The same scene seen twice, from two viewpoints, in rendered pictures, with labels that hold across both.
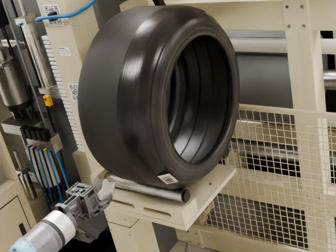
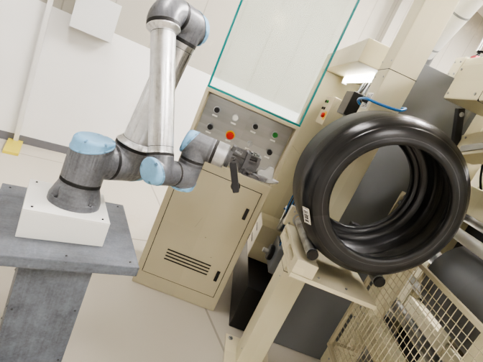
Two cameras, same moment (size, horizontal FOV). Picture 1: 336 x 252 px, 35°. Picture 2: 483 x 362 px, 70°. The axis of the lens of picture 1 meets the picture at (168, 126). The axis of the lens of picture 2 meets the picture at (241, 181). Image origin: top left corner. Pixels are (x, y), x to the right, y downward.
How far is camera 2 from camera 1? 90 cm
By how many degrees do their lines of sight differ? 44
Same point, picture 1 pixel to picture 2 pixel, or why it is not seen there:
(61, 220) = (223, 146)
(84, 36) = not seen: hidden behind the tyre
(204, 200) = (325, 284)
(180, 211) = (297, 258)
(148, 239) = (287, 296)
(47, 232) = (210, 141)
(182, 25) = (424, 131)
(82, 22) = not seen: hidden behind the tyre
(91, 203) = (249, 166)
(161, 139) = (325, 179)
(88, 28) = not seen: hidden behind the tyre
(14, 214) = (251, 200)
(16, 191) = (264, 191)
